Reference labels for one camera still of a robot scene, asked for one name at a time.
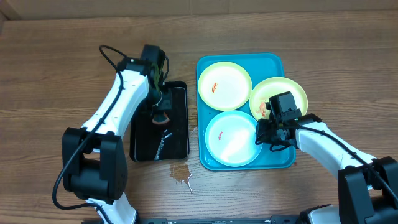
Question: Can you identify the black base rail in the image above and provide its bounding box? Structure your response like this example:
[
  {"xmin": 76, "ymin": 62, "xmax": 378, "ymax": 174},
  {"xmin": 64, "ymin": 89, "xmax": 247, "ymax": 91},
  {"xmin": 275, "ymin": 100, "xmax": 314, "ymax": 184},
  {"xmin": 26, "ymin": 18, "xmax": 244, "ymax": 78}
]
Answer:
[{"xmin": 135, "ymin": 215, "xmax": 302, "ymax": 224}]

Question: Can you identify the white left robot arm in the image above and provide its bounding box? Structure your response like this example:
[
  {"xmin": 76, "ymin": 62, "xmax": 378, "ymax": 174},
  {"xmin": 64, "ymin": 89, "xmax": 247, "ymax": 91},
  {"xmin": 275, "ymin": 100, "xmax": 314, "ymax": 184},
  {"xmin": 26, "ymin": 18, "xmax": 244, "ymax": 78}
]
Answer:
[{"xmin": 52, "ymin": 56, "xmax": 170, "ymax": 223}]

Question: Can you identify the yellow plate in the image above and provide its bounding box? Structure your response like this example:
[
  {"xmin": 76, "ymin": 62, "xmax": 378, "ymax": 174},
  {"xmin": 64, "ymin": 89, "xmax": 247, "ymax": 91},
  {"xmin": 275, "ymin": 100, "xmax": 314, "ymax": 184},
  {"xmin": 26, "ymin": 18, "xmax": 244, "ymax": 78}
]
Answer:
[
  {"xmin": 249, "ymin": 77, "xmax": 308, "ymax": 121},
  {"xmin": 197, "ymin": 62, "xmax": 252, "ymax": 111}
]

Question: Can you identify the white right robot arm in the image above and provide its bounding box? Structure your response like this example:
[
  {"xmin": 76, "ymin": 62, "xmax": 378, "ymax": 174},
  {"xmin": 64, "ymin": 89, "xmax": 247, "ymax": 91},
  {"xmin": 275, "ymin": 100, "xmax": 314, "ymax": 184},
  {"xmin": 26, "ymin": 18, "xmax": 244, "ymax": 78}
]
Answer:
[{"xmin": 256, "ymin": 114, "xmax": 397, "ymax": 224}]

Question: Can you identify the light blue plate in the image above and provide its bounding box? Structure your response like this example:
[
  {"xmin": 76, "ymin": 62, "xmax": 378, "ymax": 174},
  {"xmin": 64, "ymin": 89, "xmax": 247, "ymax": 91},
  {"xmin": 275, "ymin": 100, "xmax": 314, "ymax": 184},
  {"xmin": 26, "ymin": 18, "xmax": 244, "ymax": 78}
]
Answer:
[{"xmin": 205, "ymin": 110, "xmax": 262, "ymax": 167}]

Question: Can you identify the teal plastic tray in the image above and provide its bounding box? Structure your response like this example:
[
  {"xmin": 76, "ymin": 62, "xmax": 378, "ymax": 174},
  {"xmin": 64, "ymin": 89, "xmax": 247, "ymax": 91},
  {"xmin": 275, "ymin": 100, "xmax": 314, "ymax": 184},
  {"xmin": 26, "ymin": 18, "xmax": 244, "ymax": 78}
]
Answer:
[{"xmin": 196, "ymin": 52, "xmax": 296, "ymax": 171}]

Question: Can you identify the black water tray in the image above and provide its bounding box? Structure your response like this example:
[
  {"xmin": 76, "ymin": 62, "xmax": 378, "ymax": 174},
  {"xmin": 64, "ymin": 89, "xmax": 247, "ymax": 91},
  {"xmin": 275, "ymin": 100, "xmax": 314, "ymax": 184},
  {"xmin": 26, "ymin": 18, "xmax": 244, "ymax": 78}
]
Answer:
[{"xmin": 129, "ymin": 81, "xmax": 190, "ymax": 162}]

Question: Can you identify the orange green sponge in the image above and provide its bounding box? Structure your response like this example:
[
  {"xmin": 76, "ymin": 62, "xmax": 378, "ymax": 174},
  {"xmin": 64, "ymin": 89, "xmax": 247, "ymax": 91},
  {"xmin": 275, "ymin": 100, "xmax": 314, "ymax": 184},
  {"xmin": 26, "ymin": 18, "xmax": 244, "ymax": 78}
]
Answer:
[{"xmin": 152, "ymin": 112, "xmax": 170, "ymax": 125}]

